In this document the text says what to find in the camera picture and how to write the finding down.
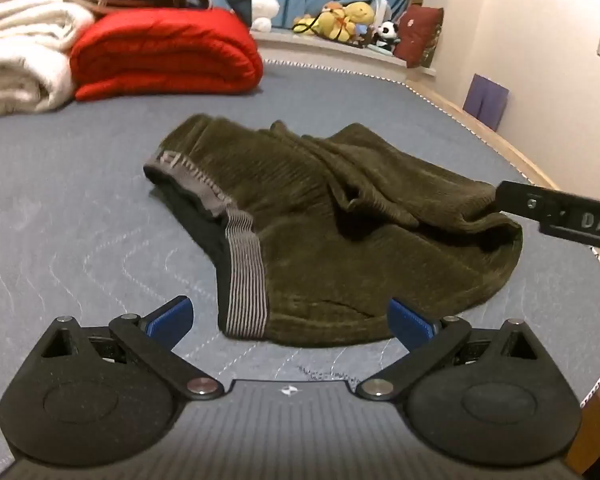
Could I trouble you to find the dark olive corduroy pants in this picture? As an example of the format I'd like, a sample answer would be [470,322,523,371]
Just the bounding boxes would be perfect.
[144,115,522,347]

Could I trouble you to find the purple folded mat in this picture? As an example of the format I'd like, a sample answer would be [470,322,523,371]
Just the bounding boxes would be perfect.
[463,74,509,131]

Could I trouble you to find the grey quilted mattress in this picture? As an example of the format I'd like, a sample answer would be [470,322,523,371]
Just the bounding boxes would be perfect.
[0,58,600,480]

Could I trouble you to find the dark red cushion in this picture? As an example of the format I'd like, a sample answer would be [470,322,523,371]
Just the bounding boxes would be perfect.
[393,4,444,68]

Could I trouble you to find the panda plush toy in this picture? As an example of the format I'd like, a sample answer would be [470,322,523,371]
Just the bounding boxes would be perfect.
[374,21,400,52]

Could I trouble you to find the yellow plush toy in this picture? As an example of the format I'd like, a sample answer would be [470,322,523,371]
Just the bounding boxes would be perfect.
[291,1,375,48]

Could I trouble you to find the white folded blanket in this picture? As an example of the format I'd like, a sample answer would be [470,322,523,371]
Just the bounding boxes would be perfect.
[0,0,95,116]

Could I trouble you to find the grey window ledge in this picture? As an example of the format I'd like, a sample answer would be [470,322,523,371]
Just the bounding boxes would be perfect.
[251,29,437,81]

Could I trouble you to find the white plush toy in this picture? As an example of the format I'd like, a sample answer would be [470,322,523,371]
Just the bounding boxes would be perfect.
[251,0,280,32]

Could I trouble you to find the wooden bed frame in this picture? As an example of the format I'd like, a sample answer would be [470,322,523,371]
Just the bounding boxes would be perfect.
[405,77,600,479]

